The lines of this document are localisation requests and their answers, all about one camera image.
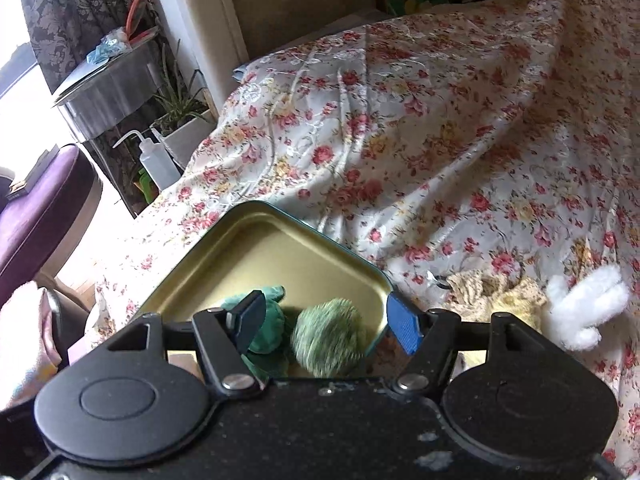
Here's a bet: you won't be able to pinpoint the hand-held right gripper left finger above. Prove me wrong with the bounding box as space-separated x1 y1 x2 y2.
107 290 267 401

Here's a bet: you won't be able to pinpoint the pink towel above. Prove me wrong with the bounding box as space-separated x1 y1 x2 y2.
0 280 63 408

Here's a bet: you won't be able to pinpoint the red handled pliers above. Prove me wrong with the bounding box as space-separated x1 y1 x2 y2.
125 0 163 43

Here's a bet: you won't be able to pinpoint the wooden plant label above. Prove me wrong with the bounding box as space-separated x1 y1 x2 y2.
192 69 218 117

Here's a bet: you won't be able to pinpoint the yellow knitted cloth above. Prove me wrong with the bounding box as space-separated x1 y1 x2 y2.
492 277 551 333

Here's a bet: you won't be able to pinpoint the dark brown leather chair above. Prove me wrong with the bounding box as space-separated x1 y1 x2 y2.
42 287 93 366

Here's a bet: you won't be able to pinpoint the green fuzzy ball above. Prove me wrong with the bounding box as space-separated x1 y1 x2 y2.
290 302 368 378

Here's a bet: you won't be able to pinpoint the white cotton fluff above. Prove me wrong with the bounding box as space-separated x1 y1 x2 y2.
542 262 632 352

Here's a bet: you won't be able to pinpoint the floral bed sheet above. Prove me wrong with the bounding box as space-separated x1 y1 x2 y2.
85 0 640 478

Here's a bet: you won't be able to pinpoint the silver round side table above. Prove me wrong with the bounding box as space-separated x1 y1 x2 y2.
52 25 166 216

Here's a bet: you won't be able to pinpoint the purple velvet chaise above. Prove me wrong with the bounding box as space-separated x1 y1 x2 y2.
0 142 103 306

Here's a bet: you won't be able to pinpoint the cream crocheted doily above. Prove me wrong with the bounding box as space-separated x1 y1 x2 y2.
445 269 523 323

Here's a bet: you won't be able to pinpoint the gold metal tin tray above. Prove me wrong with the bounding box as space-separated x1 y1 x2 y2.
134 200 396 378

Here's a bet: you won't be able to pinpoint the blue plastic bag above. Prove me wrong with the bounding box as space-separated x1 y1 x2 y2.
86 27 133 65

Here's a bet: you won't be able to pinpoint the white squeeze wash bottle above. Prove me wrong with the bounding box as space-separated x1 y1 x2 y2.
112 129 182 192

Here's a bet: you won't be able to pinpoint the tan wooden headboard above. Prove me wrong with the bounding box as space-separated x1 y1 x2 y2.
222 0 381 58

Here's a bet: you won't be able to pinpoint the potted plant in white pot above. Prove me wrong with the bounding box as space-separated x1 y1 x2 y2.
147 40 217 171

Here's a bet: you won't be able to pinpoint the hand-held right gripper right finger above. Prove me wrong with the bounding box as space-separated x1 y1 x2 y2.
387 292 544 395

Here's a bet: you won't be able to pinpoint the green spray bottle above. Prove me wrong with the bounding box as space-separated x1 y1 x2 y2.
136 167 161 206

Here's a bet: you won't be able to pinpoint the green plush toy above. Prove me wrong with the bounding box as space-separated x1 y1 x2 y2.
220 285 296 378

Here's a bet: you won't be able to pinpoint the dark patterned curtain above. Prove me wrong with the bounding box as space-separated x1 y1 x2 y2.
15 0 166 96

